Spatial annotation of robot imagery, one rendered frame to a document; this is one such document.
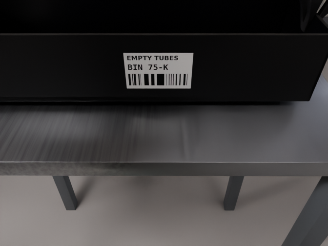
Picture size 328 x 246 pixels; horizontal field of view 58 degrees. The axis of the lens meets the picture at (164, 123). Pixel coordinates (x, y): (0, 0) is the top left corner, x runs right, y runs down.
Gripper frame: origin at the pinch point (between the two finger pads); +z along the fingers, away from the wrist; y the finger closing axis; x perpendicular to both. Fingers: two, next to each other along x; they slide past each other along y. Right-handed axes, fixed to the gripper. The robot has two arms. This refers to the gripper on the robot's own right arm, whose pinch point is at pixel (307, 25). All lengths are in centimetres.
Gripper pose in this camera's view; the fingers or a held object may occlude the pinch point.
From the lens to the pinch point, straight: 53.9
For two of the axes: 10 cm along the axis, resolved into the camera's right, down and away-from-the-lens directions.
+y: -10.0, 0.1, 0.0
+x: 0.0, 6.9, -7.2
